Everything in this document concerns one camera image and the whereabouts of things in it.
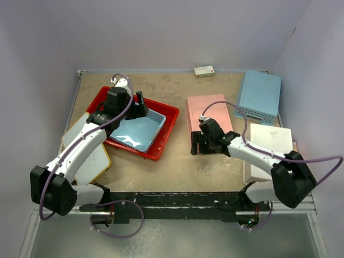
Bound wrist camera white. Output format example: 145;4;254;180
199;114;210;123
111;76;129;88

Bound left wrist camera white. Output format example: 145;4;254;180
111;76;129;88

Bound red plastic tray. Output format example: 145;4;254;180
104;98;180;161

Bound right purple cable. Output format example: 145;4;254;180
201;101;344;187

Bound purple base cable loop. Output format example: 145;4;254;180
90;199;146;239

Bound white perforated basket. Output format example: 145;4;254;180
243;124;293;184

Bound light blue perforated basket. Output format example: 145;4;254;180
234;70;282;125

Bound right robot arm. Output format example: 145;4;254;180
190;118;317;210

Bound yellow-rimmed whiteboard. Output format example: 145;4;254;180
62;112;111;185

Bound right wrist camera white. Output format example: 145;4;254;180
199;114;210;123

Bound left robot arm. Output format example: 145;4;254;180
30;85;134;220

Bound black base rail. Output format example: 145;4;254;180
80;190;270;224

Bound pink perforated basket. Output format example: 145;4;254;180
185;94;233;142

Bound small white red box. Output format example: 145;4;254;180
193;66;215;78

